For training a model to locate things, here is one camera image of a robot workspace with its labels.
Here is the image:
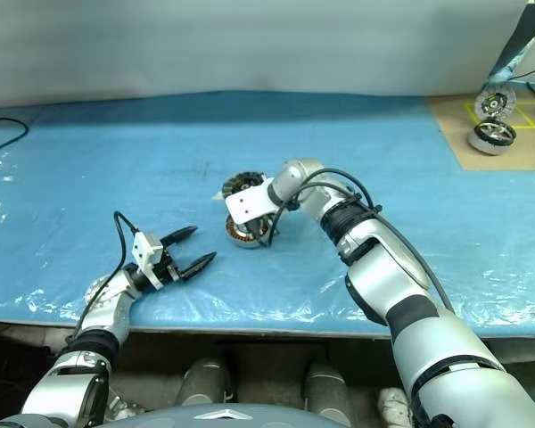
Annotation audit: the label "spare round motor lid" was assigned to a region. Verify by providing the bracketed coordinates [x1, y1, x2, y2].
[474, 85, 517, 119]

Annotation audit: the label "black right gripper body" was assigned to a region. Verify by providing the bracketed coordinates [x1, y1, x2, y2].
[243, 211, 277, 234]

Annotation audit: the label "spoked metal rotor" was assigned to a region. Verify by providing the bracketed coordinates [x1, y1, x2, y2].
[243, 218, 276, 246]

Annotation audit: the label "round silver motor lid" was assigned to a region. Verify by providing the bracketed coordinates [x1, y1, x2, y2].
[221, 171, 268, 202]

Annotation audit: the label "spare silver motor housing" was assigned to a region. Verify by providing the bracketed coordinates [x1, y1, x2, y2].
[467, 119, 517, 156]

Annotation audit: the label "spare chrome spoked rotor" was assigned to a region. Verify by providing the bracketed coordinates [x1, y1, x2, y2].
[474, 122, 514, 144]

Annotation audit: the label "brown cardboard sheet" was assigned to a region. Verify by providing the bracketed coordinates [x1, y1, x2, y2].
[427, 91, 535, 173]

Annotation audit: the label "dark grey rounded shape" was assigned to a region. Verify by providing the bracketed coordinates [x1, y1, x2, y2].
[302, 363, 356, 420]
[176, 356, 233, 409]

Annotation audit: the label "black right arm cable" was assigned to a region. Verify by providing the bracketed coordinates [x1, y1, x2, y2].
[265, 167, 458, 316]

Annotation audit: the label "thin black loose cable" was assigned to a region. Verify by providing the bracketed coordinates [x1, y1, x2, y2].
[0, 118, 30, 157]

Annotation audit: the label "round motor housing copper windings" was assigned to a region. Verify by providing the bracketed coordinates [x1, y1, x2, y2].
[224, 213, 278, 251]

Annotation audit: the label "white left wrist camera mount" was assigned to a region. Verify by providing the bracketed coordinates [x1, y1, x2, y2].
[132, 231, 167, 290]

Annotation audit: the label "grey leaning panel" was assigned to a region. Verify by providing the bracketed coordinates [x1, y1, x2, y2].
[485, 0, 535, 86]

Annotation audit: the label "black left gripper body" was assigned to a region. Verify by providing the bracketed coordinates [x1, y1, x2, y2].
[153, 248, 185, 287]

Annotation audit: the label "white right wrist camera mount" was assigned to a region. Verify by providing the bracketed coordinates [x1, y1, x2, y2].
[225, 183, 281, 226]

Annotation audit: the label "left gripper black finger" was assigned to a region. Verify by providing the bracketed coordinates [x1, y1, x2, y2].
[159, 225, 200, 251]
[177, 251, 218, 282]

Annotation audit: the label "white rounded floor object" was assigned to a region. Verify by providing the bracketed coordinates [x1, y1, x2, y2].
[378, 387, 414, 423]
[106, 394, 144, 420]

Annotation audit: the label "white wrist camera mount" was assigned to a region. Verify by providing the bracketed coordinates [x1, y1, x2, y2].
[132, 231, 167, 290]
[225, 183, 281, 226]

